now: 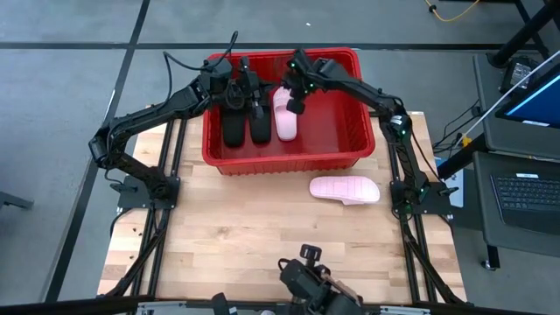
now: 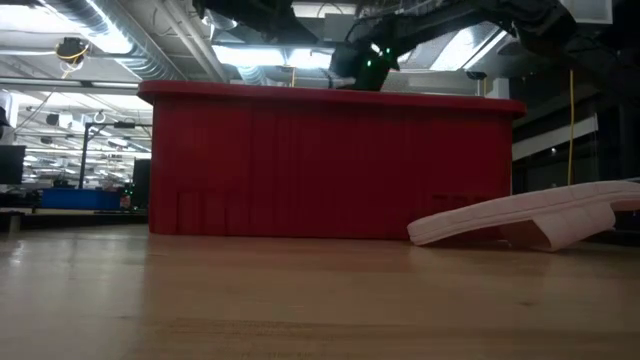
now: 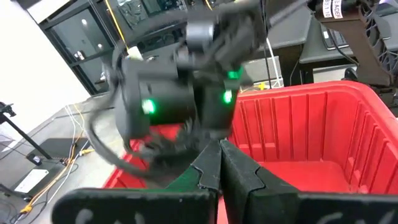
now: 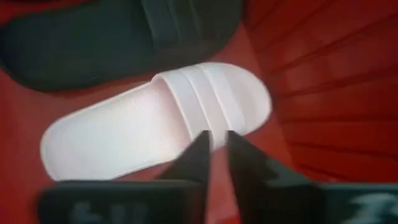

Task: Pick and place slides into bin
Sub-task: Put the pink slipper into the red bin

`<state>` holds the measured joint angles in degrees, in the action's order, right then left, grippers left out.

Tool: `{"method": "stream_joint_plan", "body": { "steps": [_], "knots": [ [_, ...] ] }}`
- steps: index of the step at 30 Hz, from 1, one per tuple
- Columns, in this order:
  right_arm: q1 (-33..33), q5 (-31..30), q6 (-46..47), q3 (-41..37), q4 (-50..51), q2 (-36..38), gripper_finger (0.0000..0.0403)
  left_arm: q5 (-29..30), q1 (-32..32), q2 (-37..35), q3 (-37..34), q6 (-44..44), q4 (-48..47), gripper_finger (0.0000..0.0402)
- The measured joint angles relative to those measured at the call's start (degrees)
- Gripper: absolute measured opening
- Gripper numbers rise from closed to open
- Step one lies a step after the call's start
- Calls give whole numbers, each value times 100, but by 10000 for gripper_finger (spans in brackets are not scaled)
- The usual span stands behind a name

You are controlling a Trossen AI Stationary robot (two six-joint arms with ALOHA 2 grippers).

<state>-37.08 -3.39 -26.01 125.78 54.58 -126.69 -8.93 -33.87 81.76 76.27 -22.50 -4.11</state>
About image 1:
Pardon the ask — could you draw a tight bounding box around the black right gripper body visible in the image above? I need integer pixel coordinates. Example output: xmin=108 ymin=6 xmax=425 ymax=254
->
xmin=282 ymin=60 xmax=319 ymax=103

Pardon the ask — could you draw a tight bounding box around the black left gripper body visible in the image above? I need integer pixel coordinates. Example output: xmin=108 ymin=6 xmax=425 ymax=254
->
xmin=202 ymin=65 xmax=247 ymax=111

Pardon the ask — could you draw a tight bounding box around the pink rubber slide sandal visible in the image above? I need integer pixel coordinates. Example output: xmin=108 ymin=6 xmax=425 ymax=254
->
xmin=308 ymin=175 xmax=382 ymax=207
xmin=272 ymin=86 xmax=299 ymax=143

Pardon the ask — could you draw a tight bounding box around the black rubber slide sandal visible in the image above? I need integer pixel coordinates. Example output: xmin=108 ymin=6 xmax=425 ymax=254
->
xmin=220 ymin=102 xmax=248 ymax=149
xmin=248 ymin=99 xmax=274 ymax=146

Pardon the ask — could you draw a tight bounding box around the red plastic bin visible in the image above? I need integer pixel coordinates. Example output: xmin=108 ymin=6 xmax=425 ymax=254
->
xmin=201 ymin=46 xmax=376 ymax=176

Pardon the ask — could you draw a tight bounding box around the white blue box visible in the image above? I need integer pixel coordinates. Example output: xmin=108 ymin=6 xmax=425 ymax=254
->
xmin=435 ymin=155 xmax=466 ymax=210

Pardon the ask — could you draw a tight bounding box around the grey equipment cart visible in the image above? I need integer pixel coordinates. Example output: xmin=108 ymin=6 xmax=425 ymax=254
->
xmin=472 ymin=52 xmax=560 ymax=260

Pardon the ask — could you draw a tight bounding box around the black power adapter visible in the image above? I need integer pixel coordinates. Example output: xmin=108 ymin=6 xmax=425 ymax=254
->
xmin=500 ymin=56 xmax=542 ymax=95

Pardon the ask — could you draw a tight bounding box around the black stand pole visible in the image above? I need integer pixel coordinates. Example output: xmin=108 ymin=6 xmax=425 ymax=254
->
xmin=486 ymin=0 xmax=560 ymax=69

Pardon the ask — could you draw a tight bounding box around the grey stand foot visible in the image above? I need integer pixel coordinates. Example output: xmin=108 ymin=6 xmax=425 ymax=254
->
xmin=0 ymin=190 xmax=35 ymax=212

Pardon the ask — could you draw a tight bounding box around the black monitor blue screen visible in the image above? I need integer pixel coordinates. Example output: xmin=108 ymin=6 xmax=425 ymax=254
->
xmin=493 ymin=62 xmax=560 ymax=130

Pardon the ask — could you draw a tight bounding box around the black laptop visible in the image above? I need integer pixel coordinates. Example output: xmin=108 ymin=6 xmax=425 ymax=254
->
xmin=473 ymin=150 xmax=560 ymax=238

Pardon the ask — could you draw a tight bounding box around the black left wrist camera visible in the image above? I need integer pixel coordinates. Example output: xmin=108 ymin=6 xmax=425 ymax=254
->
xmin=204 ymin=57 xmax=235 ymax=82

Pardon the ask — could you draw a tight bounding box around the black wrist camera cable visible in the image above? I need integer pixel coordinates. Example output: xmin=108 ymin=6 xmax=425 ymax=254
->
xmin=162 ymin=30 xmax=240 ymax=96

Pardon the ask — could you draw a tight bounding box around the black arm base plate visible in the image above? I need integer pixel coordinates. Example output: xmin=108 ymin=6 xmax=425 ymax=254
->
xmin=390 ymin=179 xmax=461 ymax=217
xmin=109 ymin=174 xmax=181 ymax=211

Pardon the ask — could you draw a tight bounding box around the yellow cable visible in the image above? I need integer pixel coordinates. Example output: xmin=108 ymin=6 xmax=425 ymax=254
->
xmin=423 ymin=0 xmax=481 ymax=24

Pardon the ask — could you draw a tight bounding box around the white cable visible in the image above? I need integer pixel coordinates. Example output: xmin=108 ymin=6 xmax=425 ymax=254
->
xmin=463 ymin=48 xmax=560 ymax=138

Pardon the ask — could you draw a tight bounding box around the black diagonal frame brace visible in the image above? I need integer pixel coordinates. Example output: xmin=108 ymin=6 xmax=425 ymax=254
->
xmin=104 ymin=208 xmax=172 ymax=299
xmin=400 ymin=213 xmax=467 ymax=305

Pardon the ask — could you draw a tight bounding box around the silver metal bracket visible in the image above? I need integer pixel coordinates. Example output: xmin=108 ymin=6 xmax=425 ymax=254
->
xmin=135 ymin=301 xmax=216 ymax=315
xmin=379 ymin=305 xmax=432 ymax=315

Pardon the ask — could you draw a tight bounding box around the black frame beam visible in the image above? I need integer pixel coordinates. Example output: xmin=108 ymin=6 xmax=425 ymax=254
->
xmin=0 ymin=296 xmax=560 ymax=315

